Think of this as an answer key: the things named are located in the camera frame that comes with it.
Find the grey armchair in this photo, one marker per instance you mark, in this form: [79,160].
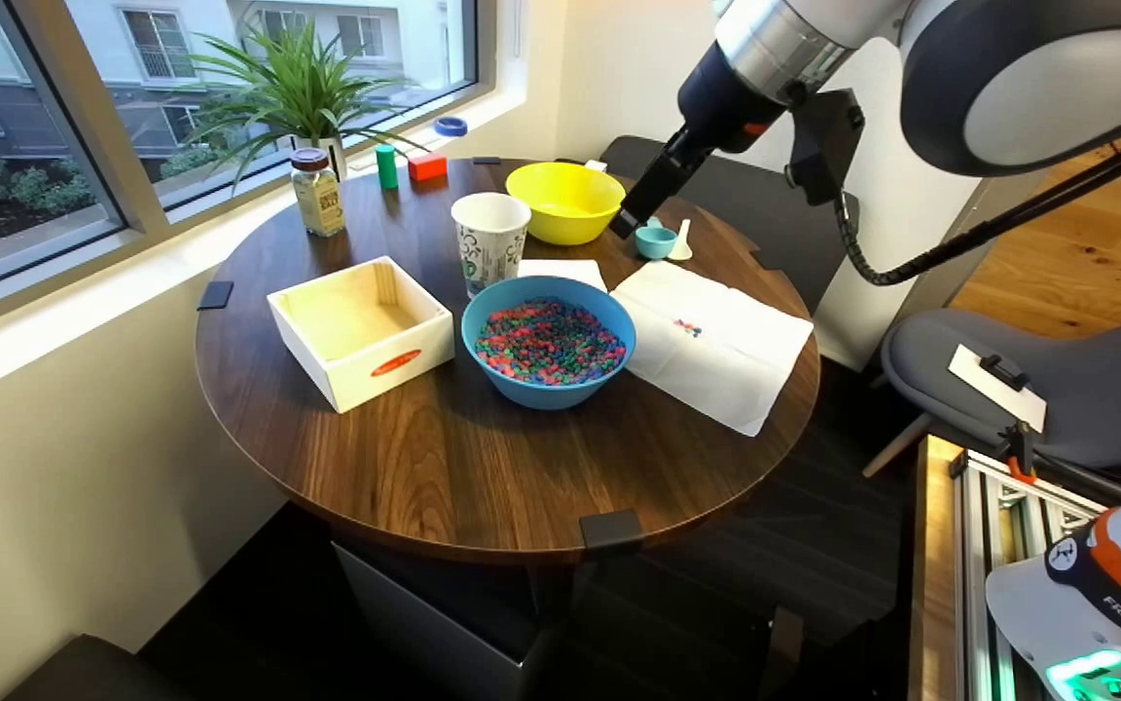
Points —
[1011,391]

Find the black table clamp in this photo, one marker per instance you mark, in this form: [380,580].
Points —
[610,533]

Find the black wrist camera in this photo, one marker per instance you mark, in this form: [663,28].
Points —
[825,134]

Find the small folded white napkin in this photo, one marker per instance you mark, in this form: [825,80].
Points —
[566,269]

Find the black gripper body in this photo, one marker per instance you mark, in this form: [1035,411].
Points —
[716,114]

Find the cream plastic spoon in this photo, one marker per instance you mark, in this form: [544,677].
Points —
[682,253]

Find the red block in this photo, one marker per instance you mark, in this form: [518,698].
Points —
[424,173]

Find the potted green plant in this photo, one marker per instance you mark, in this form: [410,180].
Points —
[285,92]

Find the grey sofa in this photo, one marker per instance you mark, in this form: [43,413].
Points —
[768,217]

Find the round wooden table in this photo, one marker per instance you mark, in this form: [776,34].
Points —
[445,464]

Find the white wooden box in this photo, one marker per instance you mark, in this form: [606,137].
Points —
[365,328]

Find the blue bowl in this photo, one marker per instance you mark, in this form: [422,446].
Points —
[522,289]

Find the teal measuring scoop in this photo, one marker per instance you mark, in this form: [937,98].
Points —
[650,240]

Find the yellow plastic bowl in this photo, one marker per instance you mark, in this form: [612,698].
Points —
[571,203]

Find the colourful beads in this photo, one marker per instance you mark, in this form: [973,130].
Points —
[549,343]

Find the patterned paper cup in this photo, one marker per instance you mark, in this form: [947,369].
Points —
[487,240]

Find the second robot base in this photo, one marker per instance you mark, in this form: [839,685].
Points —
[1061,610]

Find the glass jar with dark lid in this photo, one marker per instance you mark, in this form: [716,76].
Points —
[317,193]

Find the large white napkin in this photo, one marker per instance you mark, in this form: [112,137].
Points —
[736,369]

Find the blue lid on sill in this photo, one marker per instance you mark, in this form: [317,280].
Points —
[451,125]

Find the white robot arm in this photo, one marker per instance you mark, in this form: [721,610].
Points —
[990,89]

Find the green block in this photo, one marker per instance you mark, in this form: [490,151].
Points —
[387,169]

